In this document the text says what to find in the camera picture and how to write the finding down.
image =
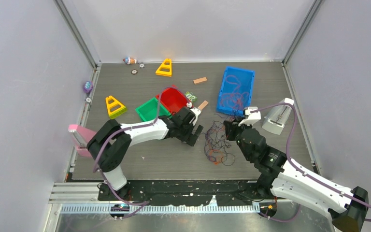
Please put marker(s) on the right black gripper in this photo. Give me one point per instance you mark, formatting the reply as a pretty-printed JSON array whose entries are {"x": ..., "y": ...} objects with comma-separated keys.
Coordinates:
[{"x": 231, "y": 127}]

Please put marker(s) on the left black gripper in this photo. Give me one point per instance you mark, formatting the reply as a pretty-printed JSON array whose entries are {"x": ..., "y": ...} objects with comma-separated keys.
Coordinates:
[{"x": 190, "y": 139}]

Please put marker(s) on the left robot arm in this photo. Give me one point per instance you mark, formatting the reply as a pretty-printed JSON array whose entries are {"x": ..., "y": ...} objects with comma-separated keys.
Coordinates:
[{"x": 110, "y": 144}]

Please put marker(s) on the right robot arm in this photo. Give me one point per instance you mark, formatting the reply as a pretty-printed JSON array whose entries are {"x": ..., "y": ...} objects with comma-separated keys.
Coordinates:
[{"x": 285, "y": 178}]

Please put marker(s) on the wooden block near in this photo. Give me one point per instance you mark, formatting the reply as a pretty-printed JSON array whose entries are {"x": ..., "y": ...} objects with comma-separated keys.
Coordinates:
[{"x": 203, "y": 105}]

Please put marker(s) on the wooden block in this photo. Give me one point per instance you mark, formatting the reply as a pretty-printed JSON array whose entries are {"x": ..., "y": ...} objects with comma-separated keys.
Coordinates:
[
  {"x": 203, "y": 105},
  {"x": 200, "y": 80}
]

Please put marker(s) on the blue plastic bin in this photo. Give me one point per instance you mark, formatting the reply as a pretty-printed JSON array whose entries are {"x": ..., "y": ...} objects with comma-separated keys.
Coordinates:
[{"x": 236, "y": 91}]

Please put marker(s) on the green small toy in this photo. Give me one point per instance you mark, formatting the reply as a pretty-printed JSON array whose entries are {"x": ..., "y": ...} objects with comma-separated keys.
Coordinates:
[{"x": 191, "y": 96}]

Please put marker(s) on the red plastic bin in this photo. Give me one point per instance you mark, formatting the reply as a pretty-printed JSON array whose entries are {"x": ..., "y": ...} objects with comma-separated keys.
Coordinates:
[{"x": 173, "y": 100}]

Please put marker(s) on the white tape dispenser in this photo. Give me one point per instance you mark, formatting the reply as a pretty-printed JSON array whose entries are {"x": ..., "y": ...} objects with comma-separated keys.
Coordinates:
[{"x": 275, "y": 121}]

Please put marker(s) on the wooden block far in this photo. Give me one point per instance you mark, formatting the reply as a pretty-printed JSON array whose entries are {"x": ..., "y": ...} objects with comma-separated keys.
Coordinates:
[{"x": 200, "y": 80}]

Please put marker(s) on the green plastic bin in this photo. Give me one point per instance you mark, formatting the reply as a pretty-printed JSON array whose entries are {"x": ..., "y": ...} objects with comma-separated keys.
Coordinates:
[{"x": 148, "y": 110}]

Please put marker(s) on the yellow triangle block far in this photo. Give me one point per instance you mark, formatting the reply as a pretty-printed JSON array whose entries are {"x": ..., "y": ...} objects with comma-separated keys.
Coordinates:
[{"x": 165, "y": 68}]

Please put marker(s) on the yellow triangle block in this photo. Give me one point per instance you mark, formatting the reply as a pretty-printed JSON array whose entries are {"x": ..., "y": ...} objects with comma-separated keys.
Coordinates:
[
  {"x": 114, "y": 107},
  {"x": 165, "y": 68}
]

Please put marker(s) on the yellow triangle block near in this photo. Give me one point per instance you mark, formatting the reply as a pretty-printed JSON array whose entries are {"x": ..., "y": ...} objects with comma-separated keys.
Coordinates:
[{"x": 114, "y": 107}]

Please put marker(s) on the small figurine toy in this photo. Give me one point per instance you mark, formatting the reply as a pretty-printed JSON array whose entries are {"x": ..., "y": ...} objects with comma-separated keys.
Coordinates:
[{"x": 129, "y": 60}]

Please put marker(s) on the pink tape dispenser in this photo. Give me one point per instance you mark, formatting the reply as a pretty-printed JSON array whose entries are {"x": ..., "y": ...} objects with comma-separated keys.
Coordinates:
[{"x": 81, "y": 136}]

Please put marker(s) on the purple round toy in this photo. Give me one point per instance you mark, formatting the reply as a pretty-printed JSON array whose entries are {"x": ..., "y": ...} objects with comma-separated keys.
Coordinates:
[{"x": 87, "y": 87}]

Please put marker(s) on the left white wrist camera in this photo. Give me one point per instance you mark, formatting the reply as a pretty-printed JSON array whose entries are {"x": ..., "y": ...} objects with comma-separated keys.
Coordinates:
[{"x": 196, "y": 111}]

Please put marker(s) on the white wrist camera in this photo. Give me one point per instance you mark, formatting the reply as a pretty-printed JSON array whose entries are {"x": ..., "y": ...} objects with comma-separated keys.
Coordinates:
[
  {"x": 251, "y": 115},
  {"x": 196, "y": 111}
]

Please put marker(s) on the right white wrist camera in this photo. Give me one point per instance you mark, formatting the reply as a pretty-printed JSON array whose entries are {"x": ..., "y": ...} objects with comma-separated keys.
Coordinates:
[{"x": 251, "y": 115}]

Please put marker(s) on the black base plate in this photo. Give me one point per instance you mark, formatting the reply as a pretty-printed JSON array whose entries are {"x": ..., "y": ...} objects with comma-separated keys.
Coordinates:
[{"x": 188, "y": 192}]

